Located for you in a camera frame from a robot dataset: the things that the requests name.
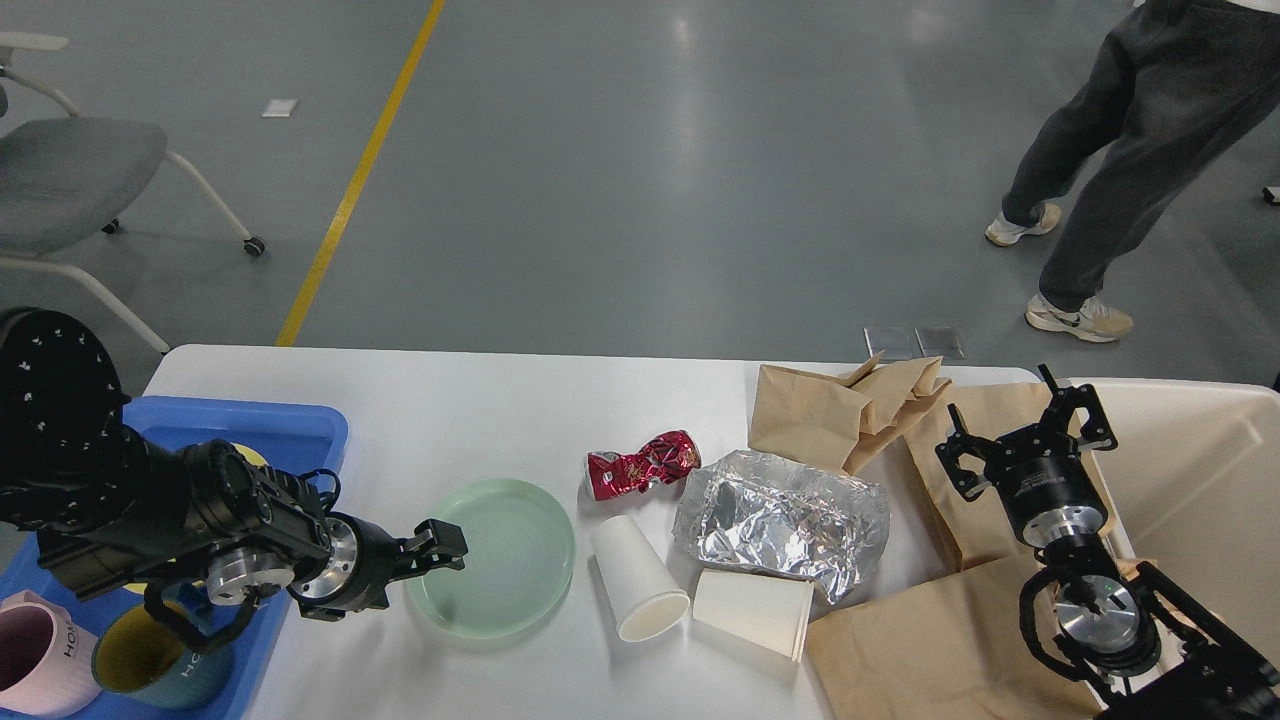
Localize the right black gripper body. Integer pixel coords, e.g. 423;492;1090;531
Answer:
989;425;1108;548

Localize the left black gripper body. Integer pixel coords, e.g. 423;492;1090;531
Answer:
291;512;403;623

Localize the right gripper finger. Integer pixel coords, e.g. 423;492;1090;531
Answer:
1036;364;1117;454
934;404;1001;502

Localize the light green plate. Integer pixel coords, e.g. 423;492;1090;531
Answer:
404;478;576;641

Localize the dark teal mug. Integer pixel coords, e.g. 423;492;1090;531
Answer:
91;605;236;710

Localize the pink mug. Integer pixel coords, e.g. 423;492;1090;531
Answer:
1;591;102;719

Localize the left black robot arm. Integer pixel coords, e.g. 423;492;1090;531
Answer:
1;307;468;653

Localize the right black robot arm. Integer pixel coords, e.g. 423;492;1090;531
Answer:
934;366;1279;719

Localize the brown paper bag under gripper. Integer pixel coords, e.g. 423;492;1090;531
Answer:
905;383;1115;569

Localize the beige plastic bin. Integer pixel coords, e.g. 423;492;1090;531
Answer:
1085;377;1279;662

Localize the crumpled small brown paper bag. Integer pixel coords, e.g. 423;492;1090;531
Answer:
748;354;952;475

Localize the blue plastic tray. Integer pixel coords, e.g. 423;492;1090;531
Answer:
1;396;348;719

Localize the large brown paper bag front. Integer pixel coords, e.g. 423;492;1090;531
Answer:
806;555;1101;719

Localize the white paper cup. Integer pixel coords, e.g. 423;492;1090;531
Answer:
591;515;691;643

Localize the yellow plate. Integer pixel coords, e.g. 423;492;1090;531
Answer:
124;442;268;594

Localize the crumpled aluminium foil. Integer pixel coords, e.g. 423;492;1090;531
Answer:
672;448;891;607

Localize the crushed red can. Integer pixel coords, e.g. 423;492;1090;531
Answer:
585;430;701;502

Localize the grey office chair left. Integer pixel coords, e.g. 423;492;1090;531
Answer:
1;32;266;354

